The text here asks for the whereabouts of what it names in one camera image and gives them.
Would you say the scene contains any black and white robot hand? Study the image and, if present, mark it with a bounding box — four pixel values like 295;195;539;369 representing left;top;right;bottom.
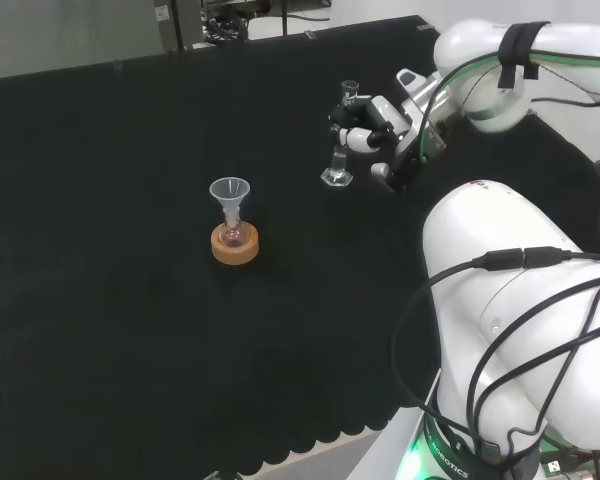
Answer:
328;68;449;195

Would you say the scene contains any clear glass graduated cylinder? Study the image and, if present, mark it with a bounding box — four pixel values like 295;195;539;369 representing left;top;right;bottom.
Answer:
320;79;354;189

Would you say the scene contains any clear plastic funnel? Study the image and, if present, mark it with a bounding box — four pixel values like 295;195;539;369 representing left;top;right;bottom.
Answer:
208;176;252;226

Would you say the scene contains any glass round-bottom flask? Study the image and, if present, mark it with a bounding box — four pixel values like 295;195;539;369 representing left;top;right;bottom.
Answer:
218;209;247;249

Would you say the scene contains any grey metal cabinet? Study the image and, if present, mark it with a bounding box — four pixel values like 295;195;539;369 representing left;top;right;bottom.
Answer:
152;0;207;54

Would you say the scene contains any black bench cloth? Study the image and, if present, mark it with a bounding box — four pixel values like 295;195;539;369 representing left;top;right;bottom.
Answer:
0;14;600;477

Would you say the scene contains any coil of black cables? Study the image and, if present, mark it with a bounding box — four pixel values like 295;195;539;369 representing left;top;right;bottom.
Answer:
202;13;252;44

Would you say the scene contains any black cable with connector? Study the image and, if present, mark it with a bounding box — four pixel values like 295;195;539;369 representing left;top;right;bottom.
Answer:
390;246;600;454

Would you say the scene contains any thin black cable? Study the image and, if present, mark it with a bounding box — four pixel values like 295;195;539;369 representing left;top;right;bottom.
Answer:
531;94;600;176

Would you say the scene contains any brown cork ring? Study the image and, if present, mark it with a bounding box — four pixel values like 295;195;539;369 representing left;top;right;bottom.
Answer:
210;222;260;265

